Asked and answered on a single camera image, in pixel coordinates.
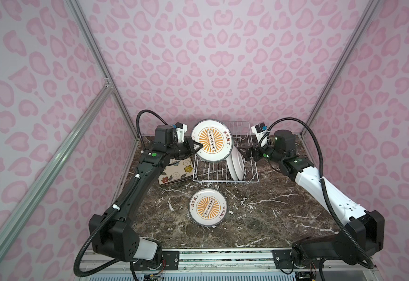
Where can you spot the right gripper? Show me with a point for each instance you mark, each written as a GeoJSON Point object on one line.
{"type": "Point", "coordinates": [255, 152]}

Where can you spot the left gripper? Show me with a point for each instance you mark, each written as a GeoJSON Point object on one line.
{"type": "Point", "coordinates": [187, 149]}

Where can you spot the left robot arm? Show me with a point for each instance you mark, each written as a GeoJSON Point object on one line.
{"type": "Point", "coordinates": [112, 234]}

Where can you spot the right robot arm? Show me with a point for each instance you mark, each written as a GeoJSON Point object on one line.
{"type": "Point", "coordinates": [361, 232]}

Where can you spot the white round plate patterned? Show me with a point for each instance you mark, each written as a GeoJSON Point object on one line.
{"type": "Point", "coordinates": [239, 163]}

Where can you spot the white wire dish rack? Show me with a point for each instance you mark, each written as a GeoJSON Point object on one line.
{"type": "Point", "coordinates": [219, 172]}

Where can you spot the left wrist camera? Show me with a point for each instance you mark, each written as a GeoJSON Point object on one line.
{"type": "Point", "coordinates": [181, 130]}

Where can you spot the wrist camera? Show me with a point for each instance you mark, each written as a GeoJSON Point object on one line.
{"type": "Point", "coordinates": [181, 130]}
{"type": "Point", "coordinates": [262, 134]}

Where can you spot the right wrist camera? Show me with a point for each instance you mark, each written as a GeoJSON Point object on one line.
{"type": "Point", "coordinates": [262, 134]}

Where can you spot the aluminium corner post left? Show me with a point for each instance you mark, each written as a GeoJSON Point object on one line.
{"type": "Point", "coordinates": [86, 31]}

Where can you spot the aluminium corner post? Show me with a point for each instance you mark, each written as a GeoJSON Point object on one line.
{"type": "Point", "coordinates": [359, 17]}
{"type": "Point", "coordinates": [86, 31]}

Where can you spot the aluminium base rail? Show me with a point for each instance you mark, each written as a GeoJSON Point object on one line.
{"type": "Point", "coordinates": [255, 264]}

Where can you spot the aluminium corner post right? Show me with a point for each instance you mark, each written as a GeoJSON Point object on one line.
{"type": "Point", "coordinates": [359, 17]}

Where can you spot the aluminium frame strut left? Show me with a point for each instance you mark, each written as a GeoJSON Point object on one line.
{"type": "Point", "coordinates": [24, 210]}

